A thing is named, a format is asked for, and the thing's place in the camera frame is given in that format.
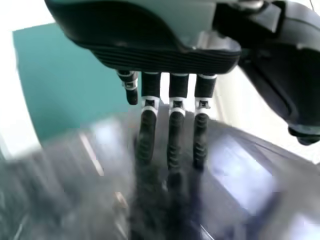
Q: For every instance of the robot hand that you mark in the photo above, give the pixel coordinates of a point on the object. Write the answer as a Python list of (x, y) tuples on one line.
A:
[(140, 32)]

